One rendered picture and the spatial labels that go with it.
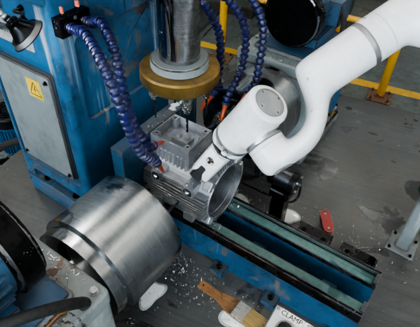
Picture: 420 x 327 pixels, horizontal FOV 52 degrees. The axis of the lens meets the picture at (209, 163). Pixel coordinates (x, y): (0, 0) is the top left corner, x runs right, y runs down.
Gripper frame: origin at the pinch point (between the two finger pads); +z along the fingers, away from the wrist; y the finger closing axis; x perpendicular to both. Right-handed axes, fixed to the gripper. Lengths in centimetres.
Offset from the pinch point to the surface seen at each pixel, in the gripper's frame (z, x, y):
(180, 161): 3.1, 5.3, 0.6
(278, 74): -3.9, 4.7, 42.6
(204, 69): -19.3, 15.0, 6.3
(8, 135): 93, 68, 9
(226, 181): 10.4, -6.8, 12.2
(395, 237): 3, -54, 37
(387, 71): 76, -40, 237
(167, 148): 3.5, 9.7, 0.8
